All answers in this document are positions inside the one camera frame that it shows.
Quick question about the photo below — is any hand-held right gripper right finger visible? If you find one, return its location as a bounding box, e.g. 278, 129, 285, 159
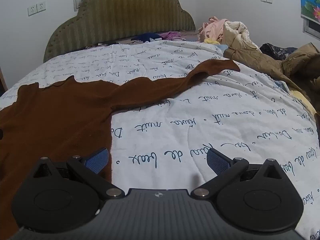
191, 148, 288, 201

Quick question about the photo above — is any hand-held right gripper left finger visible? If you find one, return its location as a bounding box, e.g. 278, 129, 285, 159
32, 148, 125, 201

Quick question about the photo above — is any brown knit sweater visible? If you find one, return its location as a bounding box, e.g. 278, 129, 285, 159
0, 60, 241, 240

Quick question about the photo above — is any white script-printed quilt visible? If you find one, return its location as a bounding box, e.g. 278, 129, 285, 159
0, 40, 320, 240

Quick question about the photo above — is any light blue cloth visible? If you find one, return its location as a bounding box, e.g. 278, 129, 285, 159
273, 80, 291, 94

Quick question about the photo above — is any pale yellow blanket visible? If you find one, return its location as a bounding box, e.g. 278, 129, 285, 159
289, 90, 318, 117

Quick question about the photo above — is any tan jacket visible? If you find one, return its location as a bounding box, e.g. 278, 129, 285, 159
223, 42, 320, 101

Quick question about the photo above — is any black patterned garment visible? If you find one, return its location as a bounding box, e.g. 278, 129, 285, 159
259, 43, 298, 61

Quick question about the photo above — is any wooden framed glass door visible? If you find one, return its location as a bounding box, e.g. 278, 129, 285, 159
0, 65, 8, 93

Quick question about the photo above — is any cream quilted jacket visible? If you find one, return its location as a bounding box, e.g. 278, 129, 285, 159
220, 20, 261, 53

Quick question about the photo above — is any purple cloth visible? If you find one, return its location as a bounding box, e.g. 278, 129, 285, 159
159, 31, 186, 41

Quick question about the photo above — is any navy cloth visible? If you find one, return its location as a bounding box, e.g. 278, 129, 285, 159
131, 32, 163, 43

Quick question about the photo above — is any green padded headboard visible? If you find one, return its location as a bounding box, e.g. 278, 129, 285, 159
43, 0, 196, 63

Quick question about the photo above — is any blue flower wall poster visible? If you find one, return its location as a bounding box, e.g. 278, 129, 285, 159
299, 0, 320, 23

